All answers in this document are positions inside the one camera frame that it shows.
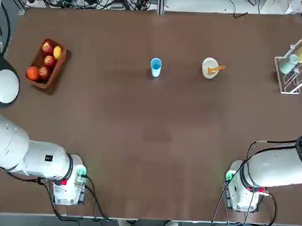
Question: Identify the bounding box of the orange brush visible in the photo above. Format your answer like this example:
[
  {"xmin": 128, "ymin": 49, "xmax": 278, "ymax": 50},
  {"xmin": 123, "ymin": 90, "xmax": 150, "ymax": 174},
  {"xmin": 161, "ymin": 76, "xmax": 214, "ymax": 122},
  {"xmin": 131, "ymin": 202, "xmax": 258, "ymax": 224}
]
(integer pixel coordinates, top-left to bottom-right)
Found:
[{"xmin": 207, "ymin": 64, "xmax": 226, "ymax": 77}]

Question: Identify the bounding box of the blue plastic cup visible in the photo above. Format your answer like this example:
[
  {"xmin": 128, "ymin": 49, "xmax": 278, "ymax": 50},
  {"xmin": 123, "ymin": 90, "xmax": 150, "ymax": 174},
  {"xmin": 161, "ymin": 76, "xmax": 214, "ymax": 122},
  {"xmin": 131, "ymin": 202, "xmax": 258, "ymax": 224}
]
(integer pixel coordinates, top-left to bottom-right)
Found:
[{"xmin": 150, "ymin": 57, "xmax": 163, "ymax": 79}]

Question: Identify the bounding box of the white bowl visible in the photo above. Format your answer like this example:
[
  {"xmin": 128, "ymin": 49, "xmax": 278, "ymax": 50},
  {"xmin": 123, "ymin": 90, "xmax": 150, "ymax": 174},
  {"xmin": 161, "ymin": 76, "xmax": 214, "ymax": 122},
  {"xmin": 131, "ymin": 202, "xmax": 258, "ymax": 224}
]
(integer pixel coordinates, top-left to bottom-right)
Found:
[{"xmin": 201, "ymin": 57, "xmax": 220, "ymax": 80}]

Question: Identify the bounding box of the orange fruit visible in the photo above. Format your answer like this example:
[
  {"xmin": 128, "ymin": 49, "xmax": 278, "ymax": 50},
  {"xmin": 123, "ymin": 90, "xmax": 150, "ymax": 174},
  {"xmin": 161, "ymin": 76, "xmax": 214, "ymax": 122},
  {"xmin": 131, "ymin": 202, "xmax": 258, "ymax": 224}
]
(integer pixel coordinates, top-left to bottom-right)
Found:
[{"xmin": 26, "ymin": 65, "xmax": 41, "ymax": 82}]

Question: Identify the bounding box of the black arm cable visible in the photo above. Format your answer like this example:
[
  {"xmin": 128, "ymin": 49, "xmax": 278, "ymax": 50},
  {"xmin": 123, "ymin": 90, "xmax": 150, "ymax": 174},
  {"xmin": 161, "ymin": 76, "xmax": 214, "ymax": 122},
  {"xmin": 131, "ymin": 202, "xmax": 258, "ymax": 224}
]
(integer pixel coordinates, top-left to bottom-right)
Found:
[
  {"xmin": 0, "ymin": 165, "xmax": 54, "ymax": 187},
  {"xmin": 210, "ymin": 128, "xmax": 302, "ymax": 226}
]

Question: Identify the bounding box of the yellow lemon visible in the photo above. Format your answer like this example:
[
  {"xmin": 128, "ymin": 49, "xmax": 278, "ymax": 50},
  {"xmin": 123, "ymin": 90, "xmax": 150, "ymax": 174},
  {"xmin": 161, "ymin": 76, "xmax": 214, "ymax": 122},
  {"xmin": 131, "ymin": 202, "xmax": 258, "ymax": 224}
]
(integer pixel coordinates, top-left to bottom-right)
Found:
[{"xmin": 53, "ymin": 45, "xmax": 63, "ymax": 60}]

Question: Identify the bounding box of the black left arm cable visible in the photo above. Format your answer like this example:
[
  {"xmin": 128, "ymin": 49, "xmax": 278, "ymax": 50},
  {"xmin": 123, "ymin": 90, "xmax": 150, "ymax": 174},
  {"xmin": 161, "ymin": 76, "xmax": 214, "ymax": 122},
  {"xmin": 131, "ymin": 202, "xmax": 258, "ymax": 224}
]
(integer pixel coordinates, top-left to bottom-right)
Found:
[{"xmin": 0, "ymin": 165, "xmax": 54, "ymax": 187}]

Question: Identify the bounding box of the black left base cable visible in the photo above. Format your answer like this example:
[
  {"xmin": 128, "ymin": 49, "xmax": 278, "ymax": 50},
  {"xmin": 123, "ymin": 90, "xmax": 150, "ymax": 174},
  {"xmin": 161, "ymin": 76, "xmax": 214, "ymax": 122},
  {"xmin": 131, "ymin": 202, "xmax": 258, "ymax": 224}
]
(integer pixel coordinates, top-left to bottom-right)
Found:
[{"xmin": 82, "ymin": 174, "xmax": 114, "ymax": 222}]

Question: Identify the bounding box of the pale green cup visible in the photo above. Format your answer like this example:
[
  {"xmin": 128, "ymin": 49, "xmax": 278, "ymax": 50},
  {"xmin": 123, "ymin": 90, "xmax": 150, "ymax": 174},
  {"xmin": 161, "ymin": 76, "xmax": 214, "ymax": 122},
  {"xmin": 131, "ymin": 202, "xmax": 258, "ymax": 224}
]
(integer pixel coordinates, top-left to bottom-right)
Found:
[{"xmin": 278, "ymin": 52, "xmax": 300, "ymax": 76}]

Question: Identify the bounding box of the clear plastic bag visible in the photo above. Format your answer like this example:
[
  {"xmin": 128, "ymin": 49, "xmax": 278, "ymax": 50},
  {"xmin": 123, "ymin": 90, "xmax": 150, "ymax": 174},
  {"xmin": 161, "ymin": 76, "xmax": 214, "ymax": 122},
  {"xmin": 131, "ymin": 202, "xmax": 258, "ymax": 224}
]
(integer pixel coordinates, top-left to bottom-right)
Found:
[{"xmin": 283, "ymin": 0, "xmax": 302, "ymax": 15}]

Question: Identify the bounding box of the brown wicker basket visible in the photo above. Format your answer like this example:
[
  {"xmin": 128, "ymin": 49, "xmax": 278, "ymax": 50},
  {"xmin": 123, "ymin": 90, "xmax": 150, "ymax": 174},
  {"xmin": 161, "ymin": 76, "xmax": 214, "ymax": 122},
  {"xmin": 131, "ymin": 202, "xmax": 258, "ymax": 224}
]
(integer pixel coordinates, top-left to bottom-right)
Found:
[{"xmin": 25, "ymin": 37, "xmax": 68, "ymax": 91}]

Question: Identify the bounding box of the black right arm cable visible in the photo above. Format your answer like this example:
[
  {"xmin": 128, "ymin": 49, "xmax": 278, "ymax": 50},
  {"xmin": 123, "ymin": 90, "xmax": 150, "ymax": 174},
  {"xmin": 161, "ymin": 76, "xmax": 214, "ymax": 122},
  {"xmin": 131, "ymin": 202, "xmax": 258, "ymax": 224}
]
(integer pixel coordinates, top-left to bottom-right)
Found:
[{"xmin": 210, "ymin": 128, "xmax": 302, "ymax": 226}]

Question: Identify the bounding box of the black adapter cable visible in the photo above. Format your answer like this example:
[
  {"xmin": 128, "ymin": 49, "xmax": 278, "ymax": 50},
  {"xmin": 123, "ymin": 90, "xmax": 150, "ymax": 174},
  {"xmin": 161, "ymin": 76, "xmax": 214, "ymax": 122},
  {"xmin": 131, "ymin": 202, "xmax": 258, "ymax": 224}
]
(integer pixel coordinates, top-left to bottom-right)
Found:
[{"xmin": 232, "ymin": 10, "xmax": 249, "ymax": 19}]

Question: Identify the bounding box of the red apple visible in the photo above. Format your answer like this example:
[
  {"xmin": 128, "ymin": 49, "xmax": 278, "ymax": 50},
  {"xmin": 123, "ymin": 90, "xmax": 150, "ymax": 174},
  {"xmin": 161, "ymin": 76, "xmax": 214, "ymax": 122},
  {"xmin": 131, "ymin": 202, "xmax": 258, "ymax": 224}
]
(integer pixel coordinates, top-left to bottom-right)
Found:
[
  {"xmin": 38, "ymin": 64, "xmax": 52, "ymax": 81},
  {"xmin": 41, "ymin": 39, "xmax": 56, "ymax": 56},
  {"xmin": 43, "ymin": 55, "xmax": 57, "ymax": 69}
]

